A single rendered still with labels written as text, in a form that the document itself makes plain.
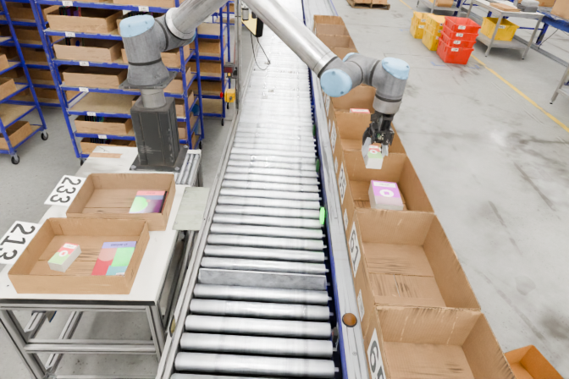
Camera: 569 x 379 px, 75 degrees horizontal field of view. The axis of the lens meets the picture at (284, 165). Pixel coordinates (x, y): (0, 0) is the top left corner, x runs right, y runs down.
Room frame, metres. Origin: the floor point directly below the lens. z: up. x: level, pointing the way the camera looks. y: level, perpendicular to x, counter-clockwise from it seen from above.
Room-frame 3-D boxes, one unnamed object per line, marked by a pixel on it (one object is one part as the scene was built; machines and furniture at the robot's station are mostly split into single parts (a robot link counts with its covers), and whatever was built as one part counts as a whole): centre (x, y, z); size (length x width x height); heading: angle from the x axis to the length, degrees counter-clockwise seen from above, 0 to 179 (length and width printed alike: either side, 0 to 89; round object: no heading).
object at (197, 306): (0.80, 0.05, 0.72); 0.52 x 0.05 x 0.05; 91
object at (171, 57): (2.72, 1.02, 0.99); 0.40 x 0.30 x 0.10; 88
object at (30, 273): (0.92, 0.71, 0.80); 0.38 x 0.28 x 0.10; 95
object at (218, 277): (0.89, 0.05, 0.76); 0.46 x 0.01 x 0.09; 91
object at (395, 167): (1.21, -0.40, 0.96); 0.39 x 0.29 x 0.17; 1
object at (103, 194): (1.24, 0.69, 0.80); 0.38 x 0.28 x 0.10; 97
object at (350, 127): (1.60, -0.39, 0.96); 0.39 x 0.29 x 0.17; 1
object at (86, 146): (2.71, 1.50, 0.19); 0.40 x 0.30 x 0.10; 90
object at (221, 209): (1.32, 0.06, 0.72); 0.52 x 0.05 x 0.05; 91
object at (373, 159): (1.21, -0.33, 1.15); 0.10 x 0.06 x 0.05; 1
